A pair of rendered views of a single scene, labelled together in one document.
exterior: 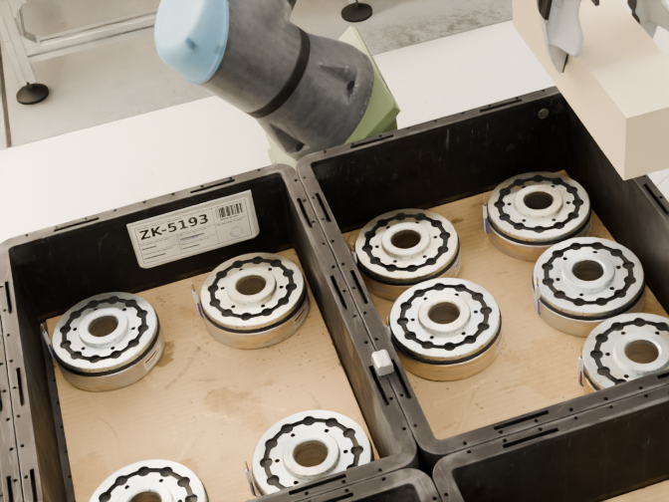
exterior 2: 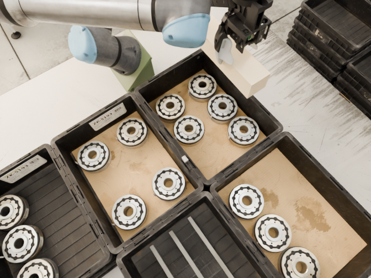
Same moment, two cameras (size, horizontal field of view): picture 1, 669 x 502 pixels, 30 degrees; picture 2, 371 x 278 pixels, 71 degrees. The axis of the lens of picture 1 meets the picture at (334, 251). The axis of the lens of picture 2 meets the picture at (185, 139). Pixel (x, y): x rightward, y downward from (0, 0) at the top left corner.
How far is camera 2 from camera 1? 0.47 m
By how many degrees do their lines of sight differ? 28
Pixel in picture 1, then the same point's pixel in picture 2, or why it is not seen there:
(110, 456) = (109, 192)
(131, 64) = not seen: hidden behind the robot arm
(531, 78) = not seen: hidden behind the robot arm
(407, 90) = (143, 38)
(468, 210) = (181, 87)
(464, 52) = not seen: hidden behind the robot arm
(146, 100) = (51, 31)
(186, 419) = (126, 175)
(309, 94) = (124, 58)
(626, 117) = (251, 85)
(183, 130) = (81, 64)
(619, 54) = (240, 58)
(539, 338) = (213, 126)
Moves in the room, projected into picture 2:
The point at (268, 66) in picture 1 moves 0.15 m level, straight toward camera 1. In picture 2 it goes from (110, 54) to (127, 85)
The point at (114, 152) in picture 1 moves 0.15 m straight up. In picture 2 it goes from (63, 76) to (44, 53)
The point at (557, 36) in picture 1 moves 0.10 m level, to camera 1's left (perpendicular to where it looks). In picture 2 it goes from (221, 56) to (185, 71)
